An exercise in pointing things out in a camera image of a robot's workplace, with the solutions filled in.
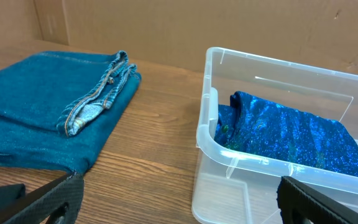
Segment clear plastic storage bin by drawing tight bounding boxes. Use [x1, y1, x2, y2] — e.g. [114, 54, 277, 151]
[191, 47, 358, 223]

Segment folded blue denim jeans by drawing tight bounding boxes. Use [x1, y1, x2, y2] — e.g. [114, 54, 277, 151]
[0, 51, 142, 173]

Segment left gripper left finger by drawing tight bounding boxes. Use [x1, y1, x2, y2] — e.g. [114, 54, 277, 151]
[0, 172, 85, 224]

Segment blue sequin fabric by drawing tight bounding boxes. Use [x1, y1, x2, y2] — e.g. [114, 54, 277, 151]
[214, 91, 358, 177]

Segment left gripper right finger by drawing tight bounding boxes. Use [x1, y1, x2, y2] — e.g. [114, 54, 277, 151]
[277, 176, 358, 224]

